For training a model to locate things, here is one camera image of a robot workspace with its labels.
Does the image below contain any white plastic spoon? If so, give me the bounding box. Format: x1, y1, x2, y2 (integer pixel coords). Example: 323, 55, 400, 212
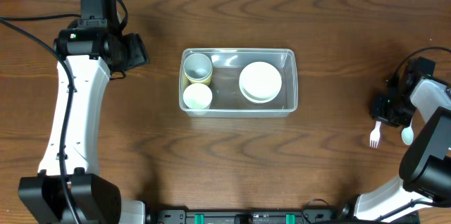
401, 120, 414, 145

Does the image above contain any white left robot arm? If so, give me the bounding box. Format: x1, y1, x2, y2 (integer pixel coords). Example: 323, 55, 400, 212
18, 15, 149, 223

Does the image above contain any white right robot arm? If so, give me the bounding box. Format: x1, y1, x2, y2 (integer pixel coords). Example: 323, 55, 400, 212
342, 77, 450, 223

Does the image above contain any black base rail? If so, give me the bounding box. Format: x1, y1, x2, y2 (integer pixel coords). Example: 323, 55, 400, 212
119, 197, 420, 224

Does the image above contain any grey cup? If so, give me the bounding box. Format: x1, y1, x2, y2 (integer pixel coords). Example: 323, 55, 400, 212
183, 53, 213, 71

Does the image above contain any clear plastic container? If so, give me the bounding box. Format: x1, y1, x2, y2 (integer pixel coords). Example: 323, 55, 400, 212
179, 48, 298, 118

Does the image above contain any yellow cup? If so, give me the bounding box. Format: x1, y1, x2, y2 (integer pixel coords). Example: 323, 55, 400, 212
185, 68, 213, 85

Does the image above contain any white plastic fork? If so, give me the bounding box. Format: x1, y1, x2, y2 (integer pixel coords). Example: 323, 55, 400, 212
369, 121, 381, 148

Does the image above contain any white paper cup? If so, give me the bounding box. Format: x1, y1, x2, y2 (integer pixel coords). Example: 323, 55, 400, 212
183, 83, 213, 109

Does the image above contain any white bowl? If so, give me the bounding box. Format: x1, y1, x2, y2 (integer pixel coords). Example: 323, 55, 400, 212
239, 61, 283, 104

